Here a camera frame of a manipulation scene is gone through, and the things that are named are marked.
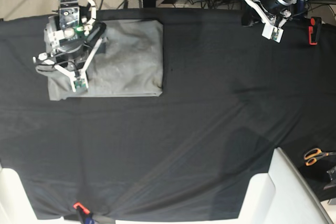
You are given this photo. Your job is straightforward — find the grey T-shirt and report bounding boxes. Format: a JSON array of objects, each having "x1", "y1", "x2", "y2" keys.
[{"x1": 35, "y1": 19, "x2": 163, "y2": 101}]

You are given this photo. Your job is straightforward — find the orange handled scissors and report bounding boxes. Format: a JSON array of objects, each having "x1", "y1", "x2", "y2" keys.
[{"x1": 303, "y1": 148, "x2": 335, "y2": 166}]

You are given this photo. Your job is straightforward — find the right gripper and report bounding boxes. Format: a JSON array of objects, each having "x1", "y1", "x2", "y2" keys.
[{"x1": 43, "y1": 0, "x2": 107, "y2": 72}]

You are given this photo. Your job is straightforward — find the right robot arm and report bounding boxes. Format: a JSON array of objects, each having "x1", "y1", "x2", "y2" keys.
[{"x1": 35, "y1": 0, "x2": 106, "y2": 71}]

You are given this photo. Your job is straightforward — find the orange black clamp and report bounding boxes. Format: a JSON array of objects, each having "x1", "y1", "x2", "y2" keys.
[{"x1": 73, "y1": 202, "x2": 95, "y2": 224}]

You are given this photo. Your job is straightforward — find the red clamp on right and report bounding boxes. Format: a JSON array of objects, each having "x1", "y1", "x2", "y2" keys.
[{"x1": 308, "y1": 17, "x2": 322, "y2": 45}]

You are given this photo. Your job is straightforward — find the black table cloth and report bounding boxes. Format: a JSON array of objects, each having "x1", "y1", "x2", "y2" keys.
[{"x1": 1, "y1": 9, "x2": 335, "y2": 221}]

